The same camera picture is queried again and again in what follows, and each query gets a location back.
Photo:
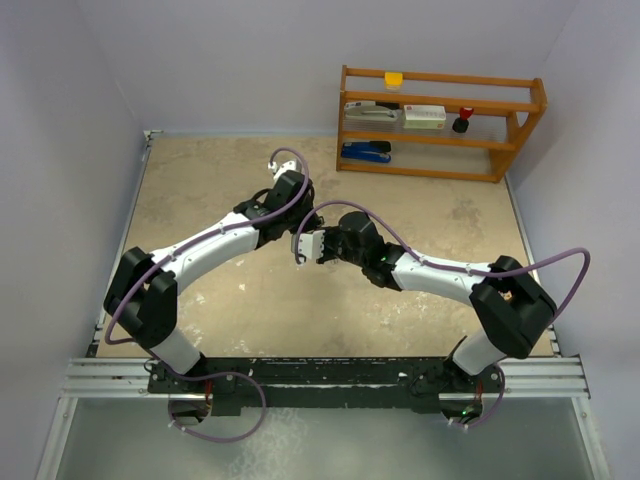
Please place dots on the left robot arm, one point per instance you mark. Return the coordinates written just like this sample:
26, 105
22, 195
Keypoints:
143, 296

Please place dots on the wooden shelf rack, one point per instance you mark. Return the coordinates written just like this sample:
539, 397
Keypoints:
447, 126

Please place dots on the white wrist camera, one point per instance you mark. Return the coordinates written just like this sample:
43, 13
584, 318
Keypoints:
278, 170
308, 246

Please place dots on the black red bottle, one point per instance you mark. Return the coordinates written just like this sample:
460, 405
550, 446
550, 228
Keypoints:
461, 123

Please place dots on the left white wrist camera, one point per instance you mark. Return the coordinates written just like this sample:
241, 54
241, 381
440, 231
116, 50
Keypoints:
278, 170

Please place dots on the yellow cap container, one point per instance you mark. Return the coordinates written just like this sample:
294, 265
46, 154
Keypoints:
393, 81

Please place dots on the white red box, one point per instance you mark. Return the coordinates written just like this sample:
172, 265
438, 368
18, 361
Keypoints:
424, 117

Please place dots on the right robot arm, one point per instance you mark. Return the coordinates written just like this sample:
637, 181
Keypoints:
511, 306

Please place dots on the grey stapler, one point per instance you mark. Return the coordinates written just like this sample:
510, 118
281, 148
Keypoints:
371, 111

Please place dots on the blue stapler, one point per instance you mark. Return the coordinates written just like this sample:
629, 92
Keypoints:
369, 151

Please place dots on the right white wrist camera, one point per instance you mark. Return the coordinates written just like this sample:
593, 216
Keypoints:
308, 246

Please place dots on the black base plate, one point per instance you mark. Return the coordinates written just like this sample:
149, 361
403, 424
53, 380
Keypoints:
424, 385

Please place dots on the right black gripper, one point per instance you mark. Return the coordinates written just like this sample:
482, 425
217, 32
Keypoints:
327, 237

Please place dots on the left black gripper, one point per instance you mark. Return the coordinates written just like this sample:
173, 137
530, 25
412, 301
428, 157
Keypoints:
313, 223

